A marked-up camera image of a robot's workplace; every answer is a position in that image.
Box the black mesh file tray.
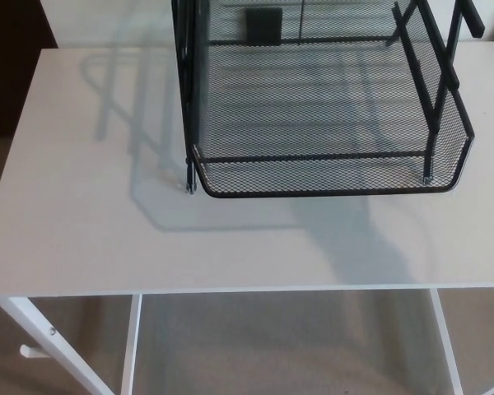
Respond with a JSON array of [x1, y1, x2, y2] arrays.
[[170, 0, 487, 200]]

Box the black label holder plate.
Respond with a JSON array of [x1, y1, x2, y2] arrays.
[[245, 7, 282, 44]]

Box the white desk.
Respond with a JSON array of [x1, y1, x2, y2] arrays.
[[0, 40, 494, 395]]

